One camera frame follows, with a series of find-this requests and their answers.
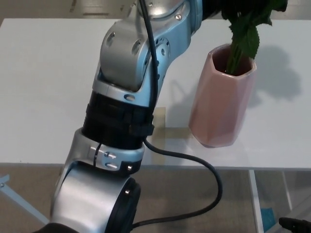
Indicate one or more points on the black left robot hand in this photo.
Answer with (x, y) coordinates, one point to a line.
(211, 7)

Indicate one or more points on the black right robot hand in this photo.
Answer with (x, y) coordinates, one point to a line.
(297, 225)

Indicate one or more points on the pink artificial rose bouquet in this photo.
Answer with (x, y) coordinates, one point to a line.
(247, 41)

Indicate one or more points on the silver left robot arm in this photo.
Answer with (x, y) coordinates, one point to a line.
(121, 60)

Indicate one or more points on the pink faceted ceramic vase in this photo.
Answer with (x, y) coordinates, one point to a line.
(218, 109)

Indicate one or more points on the blue floor tape patch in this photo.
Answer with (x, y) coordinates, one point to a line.
(268, 221)

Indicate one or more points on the thin white table leg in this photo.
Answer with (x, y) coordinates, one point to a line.
(288, 191)

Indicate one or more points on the beige horizontal tape strip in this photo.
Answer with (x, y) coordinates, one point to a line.
(177, 133)

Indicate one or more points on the light blue metal bar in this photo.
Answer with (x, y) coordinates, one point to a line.
(22, 201)

